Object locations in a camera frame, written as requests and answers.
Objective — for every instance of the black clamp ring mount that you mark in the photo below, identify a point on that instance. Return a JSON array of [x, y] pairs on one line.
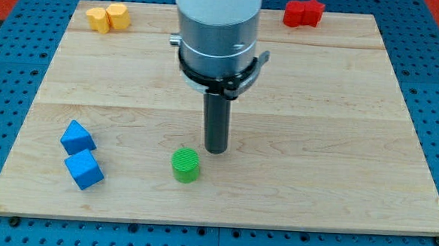
[[231, 87]]

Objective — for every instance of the blue cube block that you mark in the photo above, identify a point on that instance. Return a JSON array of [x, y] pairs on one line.
[[84, 169]]

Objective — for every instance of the yellow heart block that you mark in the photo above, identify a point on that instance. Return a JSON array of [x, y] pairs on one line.
[[97, 18]]

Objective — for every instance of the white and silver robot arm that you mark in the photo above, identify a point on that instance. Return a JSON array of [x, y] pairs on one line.
[[216, 45]]

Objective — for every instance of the blue triangle block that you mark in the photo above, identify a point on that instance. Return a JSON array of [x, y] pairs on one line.
[[76, 139]]

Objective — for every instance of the yellow rounded block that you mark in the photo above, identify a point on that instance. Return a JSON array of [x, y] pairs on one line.
[[118, 15]]

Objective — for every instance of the red rounded block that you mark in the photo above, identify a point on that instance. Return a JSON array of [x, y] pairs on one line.
[[294, 11]]

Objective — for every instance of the wooden board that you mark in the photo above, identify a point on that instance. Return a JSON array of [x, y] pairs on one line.
[[322, 141]]

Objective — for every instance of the green cylinder block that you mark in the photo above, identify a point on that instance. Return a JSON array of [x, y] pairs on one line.
[[185, 165]]

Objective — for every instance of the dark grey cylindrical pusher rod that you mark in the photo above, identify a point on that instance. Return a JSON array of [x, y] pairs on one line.
[[216, 123]]

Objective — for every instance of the red star block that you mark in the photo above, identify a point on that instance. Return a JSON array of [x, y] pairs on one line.
[[313, 10]]

